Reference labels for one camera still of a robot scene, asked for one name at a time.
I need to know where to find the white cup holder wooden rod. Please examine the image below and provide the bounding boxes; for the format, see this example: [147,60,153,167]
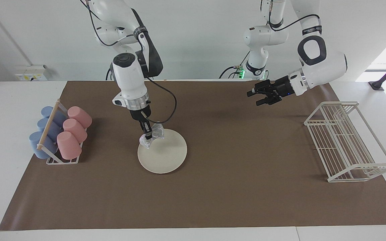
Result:
[37,99,88,165]

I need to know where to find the cream round plate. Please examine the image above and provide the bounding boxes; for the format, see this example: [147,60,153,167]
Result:
[137,129,187,174]

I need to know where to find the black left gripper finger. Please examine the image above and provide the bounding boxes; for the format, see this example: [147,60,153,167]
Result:
[256,94,282,107]
[247,80,275,97]

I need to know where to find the pink plastic cup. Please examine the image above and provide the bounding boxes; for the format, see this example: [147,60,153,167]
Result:
[63,118,88,143]
[57,131,82,160]
[67,106,92,129]

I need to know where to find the white wall socket box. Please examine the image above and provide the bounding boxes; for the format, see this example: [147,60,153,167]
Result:
[15,65,48,82]

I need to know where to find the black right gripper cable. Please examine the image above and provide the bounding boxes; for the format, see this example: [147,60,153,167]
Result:
[79,0,177,124]

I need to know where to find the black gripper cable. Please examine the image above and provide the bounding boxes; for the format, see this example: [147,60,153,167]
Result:
[260,0,321,32]
[79,0,177,124]

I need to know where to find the black left base cable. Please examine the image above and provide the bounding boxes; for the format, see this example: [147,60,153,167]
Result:
[218,50,250,79]

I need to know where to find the white wire dish rack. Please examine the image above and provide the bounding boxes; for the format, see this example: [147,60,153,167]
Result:
[304,101,386,183]

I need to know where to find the brown table mat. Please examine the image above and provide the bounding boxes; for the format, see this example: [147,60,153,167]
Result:
[0,80,386,231]

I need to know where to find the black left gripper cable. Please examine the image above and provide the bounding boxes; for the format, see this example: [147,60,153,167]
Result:
[260,0,321,32]

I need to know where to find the blue plastic cup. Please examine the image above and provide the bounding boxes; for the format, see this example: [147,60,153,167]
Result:
[37,118,63,141]
[41,106,67,126]
[29,131,58,159]

